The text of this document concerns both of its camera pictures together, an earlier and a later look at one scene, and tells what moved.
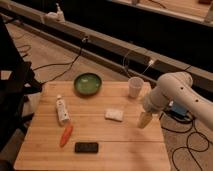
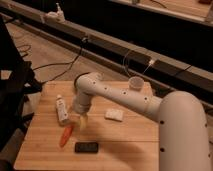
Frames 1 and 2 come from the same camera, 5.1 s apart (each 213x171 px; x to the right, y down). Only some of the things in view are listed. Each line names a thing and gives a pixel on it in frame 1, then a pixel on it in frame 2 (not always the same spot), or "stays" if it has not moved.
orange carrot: x=66 y=136 stays
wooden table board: x=70 y=131 stays
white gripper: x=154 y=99 -> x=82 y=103
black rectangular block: x=86 y=147 stays
